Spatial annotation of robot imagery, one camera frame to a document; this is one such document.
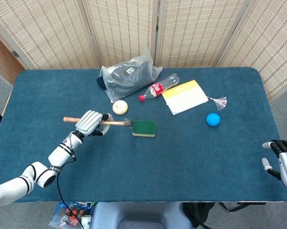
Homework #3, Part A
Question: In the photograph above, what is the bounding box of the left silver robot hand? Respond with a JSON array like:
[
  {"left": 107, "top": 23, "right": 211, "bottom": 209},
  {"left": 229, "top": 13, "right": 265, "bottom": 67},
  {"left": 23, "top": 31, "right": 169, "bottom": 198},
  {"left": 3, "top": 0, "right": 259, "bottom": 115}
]
[{"left": 74, "top": 110, "right": 115, "bottom": 137}]

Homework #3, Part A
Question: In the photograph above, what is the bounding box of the wooden handle claw hammer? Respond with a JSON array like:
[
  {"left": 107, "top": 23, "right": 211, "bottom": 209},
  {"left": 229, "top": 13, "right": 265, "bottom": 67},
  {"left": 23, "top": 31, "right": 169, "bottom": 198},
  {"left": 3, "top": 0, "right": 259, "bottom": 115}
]
[{"left": 63, "top": 116, "right": 134, "bottom": 131}]

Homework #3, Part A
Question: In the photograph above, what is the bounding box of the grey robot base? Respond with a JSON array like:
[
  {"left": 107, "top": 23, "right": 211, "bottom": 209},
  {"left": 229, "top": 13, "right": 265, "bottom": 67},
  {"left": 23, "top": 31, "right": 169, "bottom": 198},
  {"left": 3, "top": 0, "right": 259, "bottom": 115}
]
[{"left": 92, "top": 202, "right": 194, "bottom": 229}]

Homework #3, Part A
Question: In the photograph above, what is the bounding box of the green and yellow sponge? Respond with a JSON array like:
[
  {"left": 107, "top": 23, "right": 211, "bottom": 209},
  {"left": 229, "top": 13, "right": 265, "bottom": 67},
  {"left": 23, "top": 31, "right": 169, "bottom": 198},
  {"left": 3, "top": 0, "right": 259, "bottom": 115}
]
[{"left": 132, "top": 120, "right": 157, "bottom": 138}]

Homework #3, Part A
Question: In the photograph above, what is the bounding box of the round yellow tin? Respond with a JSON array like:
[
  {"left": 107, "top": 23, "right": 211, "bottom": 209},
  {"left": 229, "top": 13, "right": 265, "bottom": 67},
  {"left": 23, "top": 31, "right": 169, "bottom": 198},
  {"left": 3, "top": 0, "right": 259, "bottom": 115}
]
[{"left": 112, "top": 100, "right": 129, "bottom": 116}]

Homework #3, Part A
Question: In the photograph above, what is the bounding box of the clear bag with grey cloth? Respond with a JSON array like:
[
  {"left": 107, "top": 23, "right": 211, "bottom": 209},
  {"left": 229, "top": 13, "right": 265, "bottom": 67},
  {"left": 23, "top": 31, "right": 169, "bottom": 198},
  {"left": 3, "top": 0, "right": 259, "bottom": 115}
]
[{"left": 100, "top": 46, "right": 163, "bottom": 103}]

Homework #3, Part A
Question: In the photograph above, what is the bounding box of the empty cola bottle red cap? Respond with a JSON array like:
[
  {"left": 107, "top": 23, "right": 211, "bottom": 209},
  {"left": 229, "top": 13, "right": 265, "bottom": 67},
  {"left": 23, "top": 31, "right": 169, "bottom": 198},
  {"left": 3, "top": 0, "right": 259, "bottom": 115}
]
[{"left": 138, "top": 73, "right": 180, "bottom": 103}]

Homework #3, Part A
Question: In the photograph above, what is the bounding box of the blue table cloth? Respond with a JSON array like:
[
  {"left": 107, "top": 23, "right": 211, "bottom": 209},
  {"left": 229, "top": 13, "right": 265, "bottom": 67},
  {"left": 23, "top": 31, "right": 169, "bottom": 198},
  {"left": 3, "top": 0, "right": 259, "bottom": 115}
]
[{"left": 0, "top": 67, "right": 287, "bottom": 203}]

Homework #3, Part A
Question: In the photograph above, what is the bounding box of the blue ball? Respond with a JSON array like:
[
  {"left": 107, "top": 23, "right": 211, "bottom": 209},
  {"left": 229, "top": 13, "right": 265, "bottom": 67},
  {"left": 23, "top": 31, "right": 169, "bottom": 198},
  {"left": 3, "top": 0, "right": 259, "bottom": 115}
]
[{"left": 206, "top": 113, "right": 221, "bottom": 126}]

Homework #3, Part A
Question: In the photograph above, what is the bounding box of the red and white tassel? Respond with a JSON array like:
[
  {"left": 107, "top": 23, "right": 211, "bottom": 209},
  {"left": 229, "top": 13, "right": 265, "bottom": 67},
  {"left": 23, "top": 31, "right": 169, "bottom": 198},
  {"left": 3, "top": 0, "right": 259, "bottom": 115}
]
[{"left": 206, "top": 95, "right": 228, "bottom": 112}]

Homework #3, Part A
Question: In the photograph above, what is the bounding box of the clear bag of small items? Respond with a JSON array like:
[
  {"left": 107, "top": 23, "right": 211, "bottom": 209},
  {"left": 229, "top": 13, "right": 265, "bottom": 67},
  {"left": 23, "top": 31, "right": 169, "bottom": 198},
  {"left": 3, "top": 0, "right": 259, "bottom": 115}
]
[{"left": 48, "top": 201, "right": 97, "bottom": 229}]

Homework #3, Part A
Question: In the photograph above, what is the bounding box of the white paper cup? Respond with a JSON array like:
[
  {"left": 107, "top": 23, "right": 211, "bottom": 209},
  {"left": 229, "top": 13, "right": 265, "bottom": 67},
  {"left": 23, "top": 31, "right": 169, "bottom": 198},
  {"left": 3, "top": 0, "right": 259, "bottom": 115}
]
[{"left": 81, "top": 214, "right": 93, "bottom": 229}]

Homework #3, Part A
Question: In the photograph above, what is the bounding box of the woven folding screen panel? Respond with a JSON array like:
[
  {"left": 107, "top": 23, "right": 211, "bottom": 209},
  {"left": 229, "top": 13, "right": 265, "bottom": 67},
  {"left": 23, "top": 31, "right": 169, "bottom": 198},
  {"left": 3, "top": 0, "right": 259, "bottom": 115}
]
[
  {"left": 81, "top": 0, "right": 162, "bottom": 70},
  {"left": 0, "top": 0, "right": 103, "bottom": 70},
  {"left": 155, "top": 0, "right": 251, "bottom": 69},
  {"left": 216, "top": 0, "right": 287, "bottom": 103}
]

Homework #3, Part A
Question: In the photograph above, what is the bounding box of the yellow and white notebook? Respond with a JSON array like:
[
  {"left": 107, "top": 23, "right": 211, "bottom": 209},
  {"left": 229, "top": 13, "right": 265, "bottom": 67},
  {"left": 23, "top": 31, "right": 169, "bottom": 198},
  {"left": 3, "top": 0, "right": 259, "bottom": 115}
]
[{"left": 161, "top": 80, "right": 209, "bottom": 116}]

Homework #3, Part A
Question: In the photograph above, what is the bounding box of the black bag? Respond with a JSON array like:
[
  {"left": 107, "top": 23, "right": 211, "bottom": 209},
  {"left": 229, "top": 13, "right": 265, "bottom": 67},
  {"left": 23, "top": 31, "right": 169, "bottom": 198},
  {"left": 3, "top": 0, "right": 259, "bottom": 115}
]
[{"left": 182, "top": 202, "right": 215, "bottom": 229}]

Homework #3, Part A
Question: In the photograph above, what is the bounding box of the brown wooden door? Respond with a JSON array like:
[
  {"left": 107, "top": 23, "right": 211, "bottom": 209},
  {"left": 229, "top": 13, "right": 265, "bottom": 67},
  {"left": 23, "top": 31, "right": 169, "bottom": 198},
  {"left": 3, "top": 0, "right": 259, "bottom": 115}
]
[{"left": 0, "top": 30, "right": 26, "bottom": 85}]

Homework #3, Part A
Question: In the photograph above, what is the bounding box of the black strap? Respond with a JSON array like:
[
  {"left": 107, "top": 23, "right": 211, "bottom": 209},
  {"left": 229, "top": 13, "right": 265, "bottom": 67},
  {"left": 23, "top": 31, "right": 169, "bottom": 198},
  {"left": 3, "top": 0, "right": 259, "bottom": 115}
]
[{"left": 218, "top": 202, "right": 267, "bottom": 212}]

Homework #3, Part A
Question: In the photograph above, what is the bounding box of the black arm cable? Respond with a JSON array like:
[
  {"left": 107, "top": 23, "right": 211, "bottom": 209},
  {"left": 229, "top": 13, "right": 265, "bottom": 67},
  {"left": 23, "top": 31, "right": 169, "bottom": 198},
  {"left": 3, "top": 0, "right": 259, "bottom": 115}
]
[{"left": 49, "top": 152, "right": 85, "bottom": 229}]

